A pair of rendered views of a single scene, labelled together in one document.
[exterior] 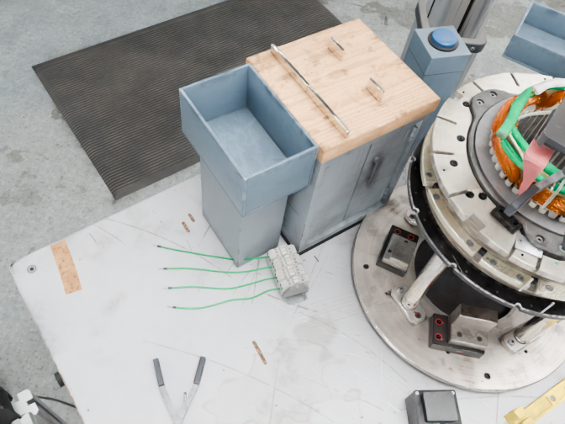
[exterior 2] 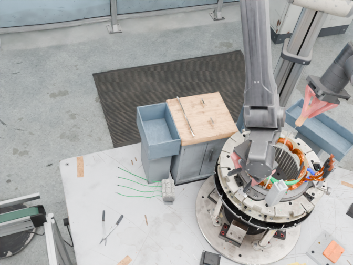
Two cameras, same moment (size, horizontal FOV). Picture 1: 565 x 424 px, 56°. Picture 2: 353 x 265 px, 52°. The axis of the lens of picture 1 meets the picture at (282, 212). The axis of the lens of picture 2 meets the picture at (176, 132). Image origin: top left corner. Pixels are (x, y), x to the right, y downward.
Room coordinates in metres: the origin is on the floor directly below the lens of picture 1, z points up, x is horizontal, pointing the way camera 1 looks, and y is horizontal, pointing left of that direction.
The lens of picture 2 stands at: (-0.25, -0.23, 1.99)
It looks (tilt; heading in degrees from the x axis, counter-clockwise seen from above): 51 degrees down; 18
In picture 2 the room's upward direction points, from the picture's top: 9 degrees clockwise
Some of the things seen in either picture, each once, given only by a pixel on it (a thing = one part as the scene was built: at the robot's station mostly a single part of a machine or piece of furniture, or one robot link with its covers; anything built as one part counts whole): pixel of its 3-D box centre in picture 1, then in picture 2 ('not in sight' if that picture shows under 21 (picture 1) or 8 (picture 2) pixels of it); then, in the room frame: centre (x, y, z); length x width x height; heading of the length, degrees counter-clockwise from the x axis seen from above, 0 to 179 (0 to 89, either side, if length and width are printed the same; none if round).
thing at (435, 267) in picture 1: (429, 276); (220, 203); (0.38, -0.22, 0.91); 0.02 x 0.02 x 0.21
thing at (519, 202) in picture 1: (521, 199); (234, 171); (0.33, -0.23, 1.17); 0.04 x 0.01 x 0.02; 139
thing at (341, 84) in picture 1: (341, 84); (201, 117); (0.57, -0.05, 1.05); 0.20 x 0.19 x 0.02; 132
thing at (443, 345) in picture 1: (456, 336); (231, 235); (0.34, -0.30, 0.81); 0.08 x 0.05 x 0.02; 88
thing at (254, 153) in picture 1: (243, 182); (156, 148); (0.47, 0.07, 0.92); 0.17 x 0.11 x 0.28; 42
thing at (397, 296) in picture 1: (408, 303); (215, 216); (0.38, -0.22, 0.81); 0.07 x 0.03 x 0.01; 38
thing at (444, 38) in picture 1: (444, 38); not in sight; (0.73, -0.20, 1.04); 0.04 x 0.04 x 0.01
